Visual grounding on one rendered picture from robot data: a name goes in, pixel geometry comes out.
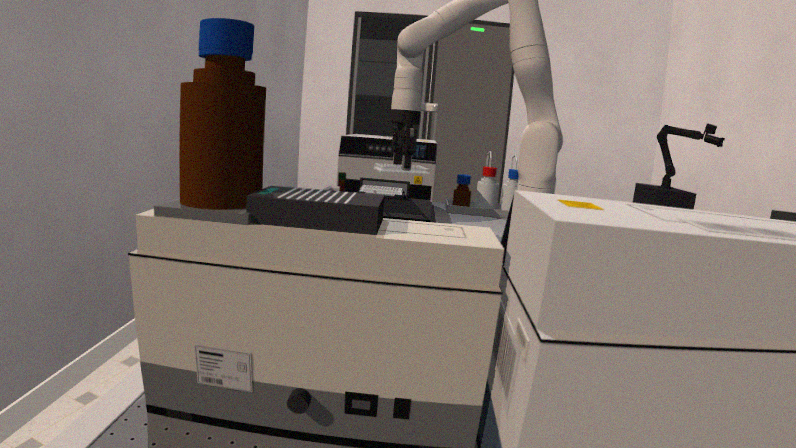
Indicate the brown bottle neck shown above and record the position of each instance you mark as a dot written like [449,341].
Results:
[224,62]

